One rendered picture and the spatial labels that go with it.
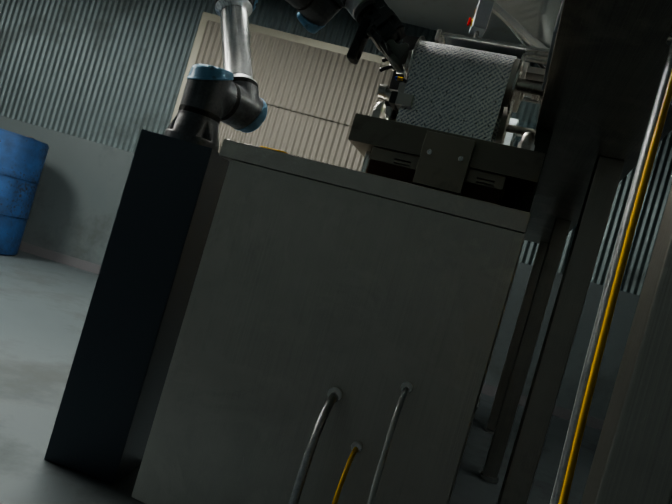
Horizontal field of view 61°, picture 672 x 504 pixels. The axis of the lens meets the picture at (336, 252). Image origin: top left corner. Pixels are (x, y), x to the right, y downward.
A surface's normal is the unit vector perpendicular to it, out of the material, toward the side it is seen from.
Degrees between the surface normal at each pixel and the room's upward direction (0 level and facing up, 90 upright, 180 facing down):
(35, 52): 90
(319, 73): 90
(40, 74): 90
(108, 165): 90
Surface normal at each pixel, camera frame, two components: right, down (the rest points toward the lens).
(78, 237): -0.10, -0.04
